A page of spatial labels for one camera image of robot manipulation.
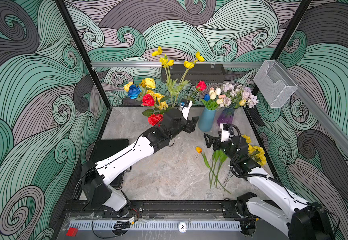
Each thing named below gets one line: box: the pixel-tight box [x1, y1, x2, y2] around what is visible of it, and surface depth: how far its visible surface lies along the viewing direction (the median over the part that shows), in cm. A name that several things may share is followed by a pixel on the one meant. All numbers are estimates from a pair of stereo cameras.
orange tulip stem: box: [195, 146, 231, 195], surface depth 92 cm
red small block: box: [66, 227, 79, 237], surface depth 68 cm
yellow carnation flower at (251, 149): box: [247, 143, 265, 158], surface depth 89 cm
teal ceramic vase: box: [198, 106, 216, 132], surface depth 100 cm
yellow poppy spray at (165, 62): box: [152, 46, 178, 108], surface depth 79 cm
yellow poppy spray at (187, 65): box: [173, 51, 205, 106], surface depth 79 cm
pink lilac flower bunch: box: [219, 82, 259, 109], surface depth 89 cm
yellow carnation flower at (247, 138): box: [241, 134, 252, 144], surface depth 98 cm
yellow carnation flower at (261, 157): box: [253, 149, 267, 166], surface depth 89 cm
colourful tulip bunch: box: [200, 87, 227, 111], surface depth 87 cm
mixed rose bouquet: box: [123, 77, 207, 127], surface depth 73 cm
